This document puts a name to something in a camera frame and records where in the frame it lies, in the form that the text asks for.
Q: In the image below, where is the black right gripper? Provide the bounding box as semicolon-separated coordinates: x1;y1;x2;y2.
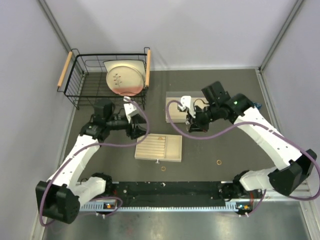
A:
186;103;221;133

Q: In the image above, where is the beige ring slot tray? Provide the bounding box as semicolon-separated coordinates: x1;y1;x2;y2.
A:
134;133;183;163

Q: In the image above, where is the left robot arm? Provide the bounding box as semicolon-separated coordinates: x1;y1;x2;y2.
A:
35;96;150;227

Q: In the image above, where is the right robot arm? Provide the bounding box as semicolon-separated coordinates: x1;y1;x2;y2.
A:
179;81;317;198

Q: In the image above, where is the round pink white plate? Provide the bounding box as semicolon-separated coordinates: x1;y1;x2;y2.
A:
106;65;144;97

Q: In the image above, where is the blue leaf shaped dish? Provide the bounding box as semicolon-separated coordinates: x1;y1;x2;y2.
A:
253;102;262;110

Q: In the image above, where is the square white plate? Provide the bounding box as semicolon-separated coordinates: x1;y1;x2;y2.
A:
103;60;146;81

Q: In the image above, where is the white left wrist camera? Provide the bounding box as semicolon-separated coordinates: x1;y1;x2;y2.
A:
123;96;139;123

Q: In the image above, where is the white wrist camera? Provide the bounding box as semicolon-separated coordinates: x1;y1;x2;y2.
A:
177;95;196;119
123;96;139;123

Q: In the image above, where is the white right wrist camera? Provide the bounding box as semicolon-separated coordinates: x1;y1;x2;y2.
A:
177;95;196;119

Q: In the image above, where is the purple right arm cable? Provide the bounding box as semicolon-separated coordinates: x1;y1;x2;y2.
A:
166;99;320;218

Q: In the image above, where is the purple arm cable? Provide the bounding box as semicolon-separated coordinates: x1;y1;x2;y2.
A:
39;96;151;227
166;99;320;218

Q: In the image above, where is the black wire dish rack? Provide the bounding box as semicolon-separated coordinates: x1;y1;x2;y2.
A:
57;47;151;109

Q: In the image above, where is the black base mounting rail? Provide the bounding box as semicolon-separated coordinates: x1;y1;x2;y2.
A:
109;181;253;207

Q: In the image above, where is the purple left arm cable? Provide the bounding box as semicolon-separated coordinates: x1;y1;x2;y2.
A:
39;96;151;227

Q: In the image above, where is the aluminium frame rail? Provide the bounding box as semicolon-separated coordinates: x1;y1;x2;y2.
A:
42;179;313;213

